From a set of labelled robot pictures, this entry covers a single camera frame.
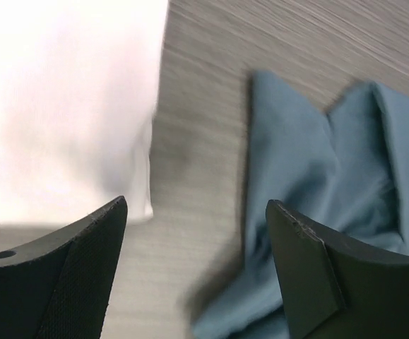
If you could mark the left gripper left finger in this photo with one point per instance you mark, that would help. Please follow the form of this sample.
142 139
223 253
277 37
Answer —
58 286

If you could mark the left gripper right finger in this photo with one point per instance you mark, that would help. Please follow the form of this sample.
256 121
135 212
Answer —
334 286

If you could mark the grey blue t shirt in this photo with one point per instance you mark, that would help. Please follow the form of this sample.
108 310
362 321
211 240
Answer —
347 169

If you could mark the folded white t shirt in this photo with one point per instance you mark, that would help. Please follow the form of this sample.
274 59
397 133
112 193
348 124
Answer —
79 83

